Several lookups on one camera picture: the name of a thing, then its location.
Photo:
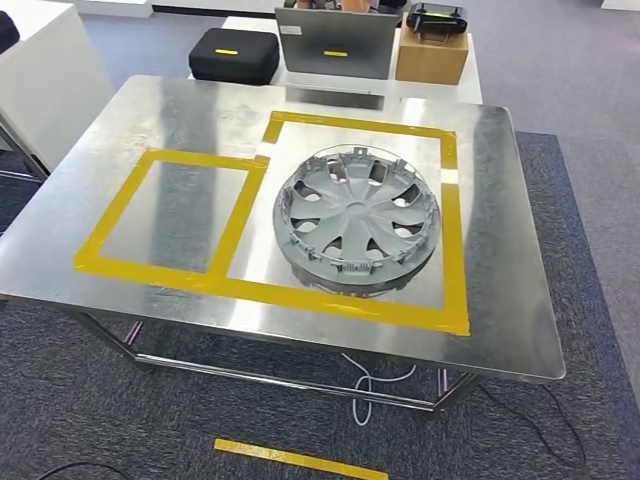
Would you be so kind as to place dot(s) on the stainless steel workbench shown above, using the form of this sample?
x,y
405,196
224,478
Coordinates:
x,y
500,265

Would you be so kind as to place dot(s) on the grey wheel hubcap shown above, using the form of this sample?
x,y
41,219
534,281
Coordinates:
x,y
355,218

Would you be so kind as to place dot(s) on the large yellow tape rectangle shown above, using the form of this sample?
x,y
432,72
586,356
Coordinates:
x,y
453,265

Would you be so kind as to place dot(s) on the grey laptop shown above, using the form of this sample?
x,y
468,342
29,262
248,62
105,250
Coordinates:
x,y
310,56

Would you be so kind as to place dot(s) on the black zip case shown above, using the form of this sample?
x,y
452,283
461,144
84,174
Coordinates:
x,y
235,66

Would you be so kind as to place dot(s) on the yellow floor tape strip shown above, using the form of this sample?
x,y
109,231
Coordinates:
x,y
300,458

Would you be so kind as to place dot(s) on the brown cardboard box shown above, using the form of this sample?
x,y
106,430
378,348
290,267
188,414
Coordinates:
x,y
430,63

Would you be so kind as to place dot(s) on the black handheld controller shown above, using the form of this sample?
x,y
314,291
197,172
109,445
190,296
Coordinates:
x,y
435,20

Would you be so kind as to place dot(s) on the small yellow tape square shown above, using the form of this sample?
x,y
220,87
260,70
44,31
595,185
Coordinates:
x,y
120,199

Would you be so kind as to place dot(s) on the black rounded object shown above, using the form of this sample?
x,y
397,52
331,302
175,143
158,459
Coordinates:
x,y
7,33

